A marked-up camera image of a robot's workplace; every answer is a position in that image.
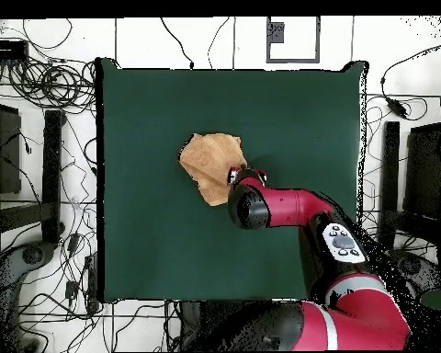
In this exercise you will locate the black stand bar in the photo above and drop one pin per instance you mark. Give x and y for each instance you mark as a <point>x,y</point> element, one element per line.
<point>52,176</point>
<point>389,165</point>

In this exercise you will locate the dark green tablecloth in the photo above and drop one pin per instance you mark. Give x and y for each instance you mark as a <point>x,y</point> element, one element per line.
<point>169,257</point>

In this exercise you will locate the orange terry towel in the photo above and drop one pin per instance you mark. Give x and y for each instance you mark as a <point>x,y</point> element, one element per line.
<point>209,161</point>

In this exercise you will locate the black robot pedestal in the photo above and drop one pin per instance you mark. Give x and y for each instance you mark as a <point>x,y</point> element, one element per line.
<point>191,323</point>

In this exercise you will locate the black box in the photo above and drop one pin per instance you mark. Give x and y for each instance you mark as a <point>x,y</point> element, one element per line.
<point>424,173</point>
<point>3,154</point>

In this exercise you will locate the grey square frame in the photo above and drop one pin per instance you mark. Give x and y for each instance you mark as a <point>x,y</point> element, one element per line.
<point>293,60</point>

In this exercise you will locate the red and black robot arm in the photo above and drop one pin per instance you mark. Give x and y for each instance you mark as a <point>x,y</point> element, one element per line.
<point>286,206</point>

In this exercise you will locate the black power strip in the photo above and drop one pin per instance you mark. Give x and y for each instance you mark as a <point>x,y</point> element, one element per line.
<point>5,49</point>
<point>92,283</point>

